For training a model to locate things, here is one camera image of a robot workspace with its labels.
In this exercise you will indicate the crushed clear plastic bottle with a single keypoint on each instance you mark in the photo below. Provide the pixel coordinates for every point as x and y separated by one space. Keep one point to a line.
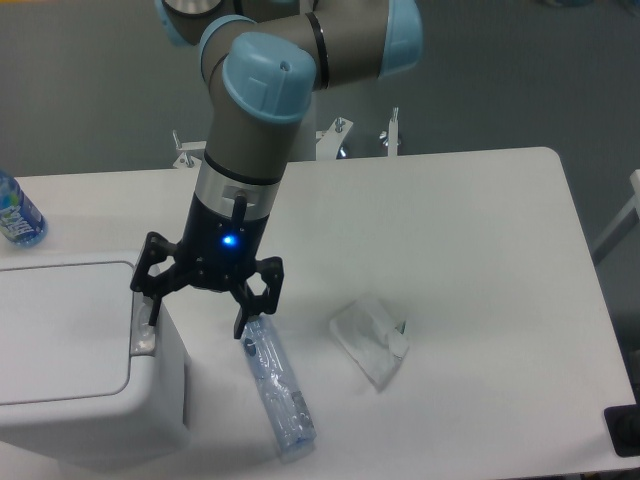
278 389

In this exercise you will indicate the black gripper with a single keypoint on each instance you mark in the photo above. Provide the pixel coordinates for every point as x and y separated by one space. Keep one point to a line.
213 254

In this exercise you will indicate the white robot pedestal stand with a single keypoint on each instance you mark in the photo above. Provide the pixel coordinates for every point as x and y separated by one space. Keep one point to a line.
329 144

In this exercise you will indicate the black object at table edge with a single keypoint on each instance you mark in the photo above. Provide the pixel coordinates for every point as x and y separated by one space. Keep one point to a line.
623 426

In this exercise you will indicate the white frame at right edge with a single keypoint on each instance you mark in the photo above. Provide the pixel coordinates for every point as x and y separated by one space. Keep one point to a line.
620 226

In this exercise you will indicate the blue labelled water bottle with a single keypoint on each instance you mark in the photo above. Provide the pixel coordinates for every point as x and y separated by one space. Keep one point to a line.
22 224

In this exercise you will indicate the white push-lid trash can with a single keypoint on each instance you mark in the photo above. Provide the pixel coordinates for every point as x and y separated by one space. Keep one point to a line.
88 374

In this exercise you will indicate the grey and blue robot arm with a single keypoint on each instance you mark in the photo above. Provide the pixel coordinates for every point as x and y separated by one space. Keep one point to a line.
261 62

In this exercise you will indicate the crumpled white plastic wrapper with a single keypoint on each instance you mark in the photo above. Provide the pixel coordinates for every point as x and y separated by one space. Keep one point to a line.
372 338

